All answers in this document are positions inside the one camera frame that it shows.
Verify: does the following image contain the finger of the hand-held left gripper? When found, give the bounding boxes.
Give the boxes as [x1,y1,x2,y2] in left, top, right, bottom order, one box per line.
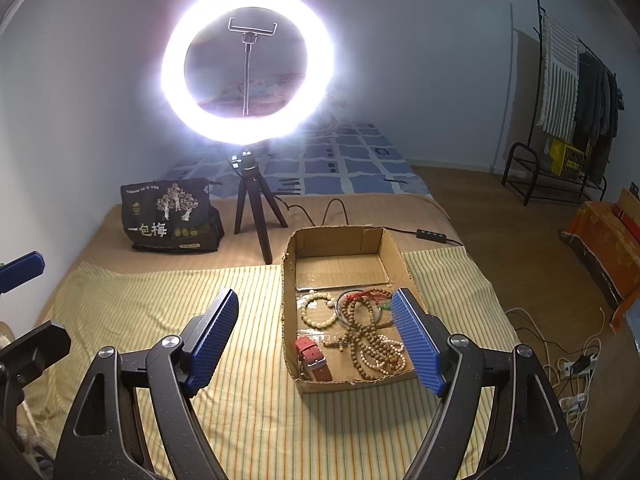
[0,321,72,441]
[0,251,46,295]

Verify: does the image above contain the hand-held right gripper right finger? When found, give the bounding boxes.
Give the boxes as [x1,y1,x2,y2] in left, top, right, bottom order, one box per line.
[391,287,583,480]

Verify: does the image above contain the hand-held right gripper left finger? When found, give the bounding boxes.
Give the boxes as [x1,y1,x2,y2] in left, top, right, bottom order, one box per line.
[52,288,240,480]

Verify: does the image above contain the wooden bead necklace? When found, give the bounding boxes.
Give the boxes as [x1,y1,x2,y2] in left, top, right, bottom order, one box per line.
[342,296,407,382]

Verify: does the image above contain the jade pendant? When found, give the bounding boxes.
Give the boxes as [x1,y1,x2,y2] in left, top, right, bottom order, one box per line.
[345,287,396,313]

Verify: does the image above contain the thin blue bangle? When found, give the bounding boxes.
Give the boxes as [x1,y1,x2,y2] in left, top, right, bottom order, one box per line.
[336,290,396,331]

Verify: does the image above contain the cream bead bracelet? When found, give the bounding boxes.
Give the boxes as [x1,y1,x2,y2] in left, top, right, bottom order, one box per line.
[299,290,338,331]

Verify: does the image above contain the cardboard box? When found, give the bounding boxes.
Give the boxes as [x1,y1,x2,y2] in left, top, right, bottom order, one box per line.
[281,226,426,397]

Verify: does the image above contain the striped cloth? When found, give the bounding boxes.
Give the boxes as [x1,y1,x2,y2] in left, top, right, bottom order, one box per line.
[22,250,521,480]

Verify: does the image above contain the tan bedsheet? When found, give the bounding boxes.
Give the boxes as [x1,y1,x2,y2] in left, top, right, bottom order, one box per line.
[82,192,451,281]

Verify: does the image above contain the black printed snack bag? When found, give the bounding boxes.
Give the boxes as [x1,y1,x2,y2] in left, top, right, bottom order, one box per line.
[120,177,225,255]

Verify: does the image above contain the black tripod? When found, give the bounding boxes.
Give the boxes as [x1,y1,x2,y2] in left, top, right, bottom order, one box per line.
[231,147,290,266]

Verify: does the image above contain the blue patterned blanket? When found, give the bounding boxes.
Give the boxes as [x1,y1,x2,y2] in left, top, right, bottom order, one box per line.
[167,120,431,198]

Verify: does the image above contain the orange cloth covered box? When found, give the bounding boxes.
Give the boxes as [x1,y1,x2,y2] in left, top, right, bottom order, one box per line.
[560,200,640,311]

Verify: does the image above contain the black metal clothes rack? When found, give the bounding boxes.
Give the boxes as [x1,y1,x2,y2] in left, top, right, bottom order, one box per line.
[501,0,626,206]

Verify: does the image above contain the yellow crate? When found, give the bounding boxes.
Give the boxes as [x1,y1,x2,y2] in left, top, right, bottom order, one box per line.
[549,137,586,178]

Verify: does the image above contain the red box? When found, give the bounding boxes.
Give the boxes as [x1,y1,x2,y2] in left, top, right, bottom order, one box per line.
[616,187,640,241]

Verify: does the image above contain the dark hanging clothes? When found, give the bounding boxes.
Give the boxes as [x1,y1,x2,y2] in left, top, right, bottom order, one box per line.
[572,52,626,186]

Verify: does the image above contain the striped towel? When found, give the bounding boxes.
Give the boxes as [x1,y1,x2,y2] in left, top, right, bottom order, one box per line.
[535,12,581,138]

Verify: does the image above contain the phone holder on gooseneck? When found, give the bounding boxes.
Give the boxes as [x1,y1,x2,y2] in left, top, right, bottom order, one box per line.
[227,16,278,117]

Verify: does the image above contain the white bead string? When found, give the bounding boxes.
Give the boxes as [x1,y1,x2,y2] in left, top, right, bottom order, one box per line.
[324,337,405,357]

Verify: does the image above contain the red leather watch strap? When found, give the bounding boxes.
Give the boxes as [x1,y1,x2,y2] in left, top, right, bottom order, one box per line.
[295,336,333,382]

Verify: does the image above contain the black power cable with switch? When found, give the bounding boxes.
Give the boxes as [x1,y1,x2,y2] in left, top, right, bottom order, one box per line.
[272,197,466,247]

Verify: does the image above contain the white power strip with cables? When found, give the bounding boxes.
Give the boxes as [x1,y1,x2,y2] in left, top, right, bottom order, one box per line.
[505,307,608,441]

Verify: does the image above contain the ring light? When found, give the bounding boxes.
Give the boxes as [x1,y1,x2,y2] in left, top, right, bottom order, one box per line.
[160,0,336,143]

